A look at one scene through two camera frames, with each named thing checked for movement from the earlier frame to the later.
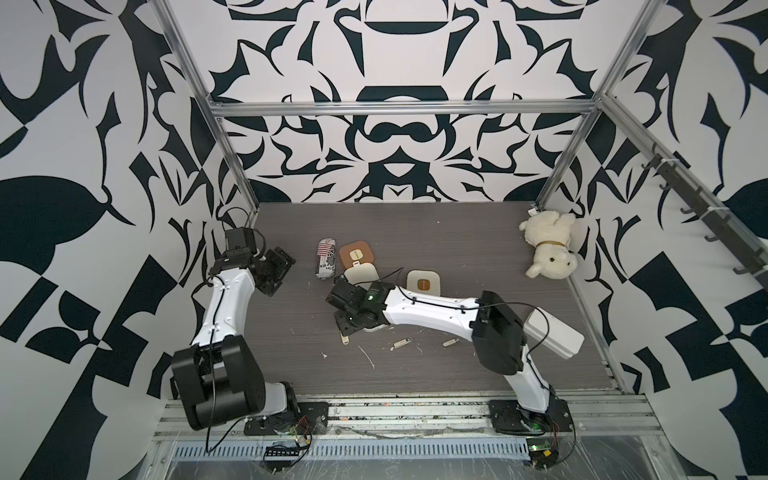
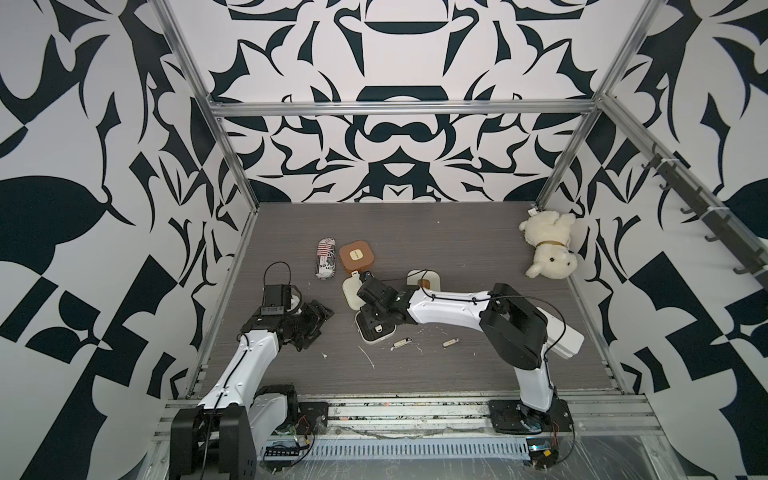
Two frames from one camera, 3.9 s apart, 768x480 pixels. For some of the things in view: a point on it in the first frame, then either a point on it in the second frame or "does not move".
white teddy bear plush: (549, 233) does not move
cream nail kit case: (424, 281) does not move
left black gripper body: (276, 268) → (307, 322)
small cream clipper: (401, 343) does not move
